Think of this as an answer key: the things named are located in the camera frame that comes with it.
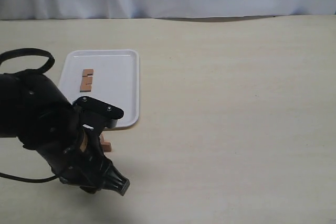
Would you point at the white rectangular plastic tray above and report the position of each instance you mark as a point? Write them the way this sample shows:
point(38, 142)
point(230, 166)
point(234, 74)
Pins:
point(116, 80)

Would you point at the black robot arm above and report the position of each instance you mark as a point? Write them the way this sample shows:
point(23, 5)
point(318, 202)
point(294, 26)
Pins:
point(66, 135)

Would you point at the wooden notched bar four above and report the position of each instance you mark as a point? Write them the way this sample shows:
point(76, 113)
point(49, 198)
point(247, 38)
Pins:
point(101, 138)

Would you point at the wooden notched bar one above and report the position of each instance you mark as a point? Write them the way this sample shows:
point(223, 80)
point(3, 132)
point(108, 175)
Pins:
point(86, 80)

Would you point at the wooden notched bar two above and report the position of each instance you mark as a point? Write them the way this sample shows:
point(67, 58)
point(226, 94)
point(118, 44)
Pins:
point(106, 146)

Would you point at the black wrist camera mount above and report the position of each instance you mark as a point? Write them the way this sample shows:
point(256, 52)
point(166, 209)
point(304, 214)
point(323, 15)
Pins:
point(97, 114)

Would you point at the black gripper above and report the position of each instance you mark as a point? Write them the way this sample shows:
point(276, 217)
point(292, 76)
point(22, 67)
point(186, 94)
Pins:
point(83, 164)

